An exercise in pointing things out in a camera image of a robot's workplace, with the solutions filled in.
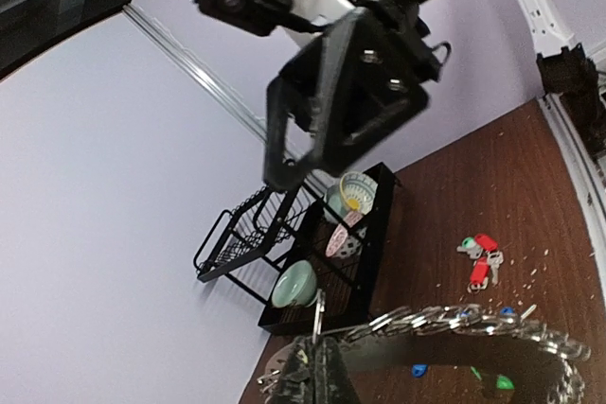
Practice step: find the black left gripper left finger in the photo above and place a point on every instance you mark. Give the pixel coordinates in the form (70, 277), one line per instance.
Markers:
(295, 382)

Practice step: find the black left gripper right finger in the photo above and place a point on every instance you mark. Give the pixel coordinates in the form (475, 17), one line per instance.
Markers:
(332, 382)

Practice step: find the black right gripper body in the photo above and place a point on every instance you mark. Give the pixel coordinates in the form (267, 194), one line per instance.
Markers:
(392, 66)

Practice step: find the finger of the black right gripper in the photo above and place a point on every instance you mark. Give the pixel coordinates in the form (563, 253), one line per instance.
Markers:
(276, 173)
(319, 80)

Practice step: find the metal disc with key rings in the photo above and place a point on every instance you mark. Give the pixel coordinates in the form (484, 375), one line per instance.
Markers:
(538, 360)

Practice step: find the green key tag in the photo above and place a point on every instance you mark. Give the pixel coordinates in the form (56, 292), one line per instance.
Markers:
(493, 381)

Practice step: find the yellow flower plate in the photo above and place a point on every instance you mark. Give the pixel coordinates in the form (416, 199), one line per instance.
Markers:
(358, 191)

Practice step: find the pink patterned bowl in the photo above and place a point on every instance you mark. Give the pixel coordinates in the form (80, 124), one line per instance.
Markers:
(343, 245)

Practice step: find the celadon green bowl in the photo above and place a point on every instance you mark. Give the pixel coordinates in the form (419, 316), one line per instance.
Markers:
(296, 287)

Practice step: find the red key tag bunch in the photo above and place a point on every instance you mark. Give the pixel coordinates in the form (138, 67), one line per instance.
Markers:
(486, 257)

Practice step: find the right aluminium frame post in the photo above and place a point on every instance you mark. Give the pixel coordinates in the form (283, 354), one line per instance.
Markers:
(222, 93)

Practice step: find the black wire dish rack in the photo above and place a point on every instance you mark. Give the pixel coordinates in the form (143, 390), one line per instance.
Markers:
(279, 229)

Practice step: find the aluminium front rail base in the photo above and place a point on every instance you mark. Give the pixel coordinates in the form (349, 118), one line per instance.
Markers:
(583, 174)

